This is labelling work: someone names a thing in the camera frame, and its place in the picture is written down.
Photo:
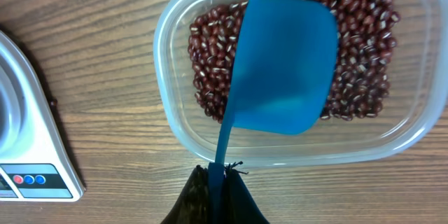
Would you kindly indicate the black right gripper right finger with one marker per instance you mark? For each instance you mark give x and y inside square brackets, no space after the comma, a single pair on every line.
[238,206]

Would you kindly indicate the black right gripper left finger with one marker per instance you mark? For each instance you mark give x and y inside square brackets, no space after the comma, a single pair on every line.
[192,205]

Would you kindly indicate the blue measuring scoop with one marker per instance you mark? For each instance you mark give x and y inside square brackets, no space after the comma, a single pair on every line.
[282,73]

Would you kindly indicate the white kitchen scale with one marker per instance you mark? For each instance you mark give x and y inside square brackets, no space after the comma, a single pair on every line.
[35,166]

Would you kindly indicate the clear plastic container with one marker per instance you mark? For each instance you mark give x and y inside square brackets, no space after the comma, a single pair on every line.
[417,96]

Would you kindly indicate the red beans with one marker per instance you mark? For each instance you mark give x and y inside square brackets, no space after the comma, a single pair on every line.
[360,81]

